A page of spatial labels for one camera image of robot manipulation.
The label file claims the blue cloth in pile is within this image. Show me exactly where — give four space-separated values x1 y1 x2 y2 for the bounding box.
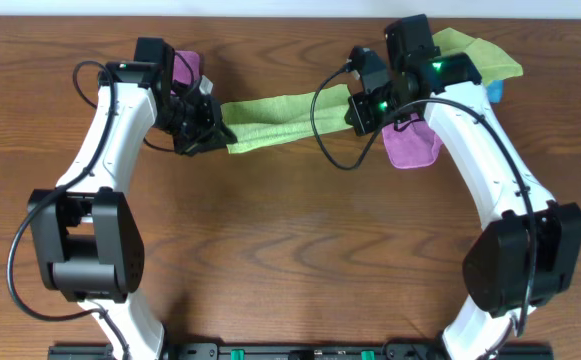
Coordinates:
486 80 504 104

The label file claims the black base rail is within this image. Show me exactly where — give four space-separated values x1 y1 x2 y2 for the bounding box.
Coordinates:
47 341 555 360

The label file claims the light green microfiber cloth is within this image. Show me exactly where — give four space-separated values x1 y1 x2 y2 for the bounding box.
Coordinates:
221 84 351 154

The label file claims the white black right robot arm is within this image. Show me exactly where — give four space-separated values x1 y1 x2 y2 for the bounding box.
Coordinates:
344 15 581 359

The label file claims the crumpled purple cloth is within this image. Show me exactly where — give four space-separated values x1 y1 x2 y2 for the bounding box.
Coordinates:
382 114 443 170

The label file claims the folded purple cloth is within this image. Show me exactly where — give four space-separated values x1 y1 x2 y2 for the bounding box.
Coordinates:
171 51 201 99

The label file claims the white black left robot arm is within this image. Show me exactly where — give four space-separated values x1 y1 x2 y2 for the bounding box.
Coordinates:
21 37 237 359

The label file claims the yellow-green cloth in pile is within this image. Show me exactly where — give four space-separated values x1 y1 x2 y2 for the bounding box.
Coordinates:
432 28 523 86

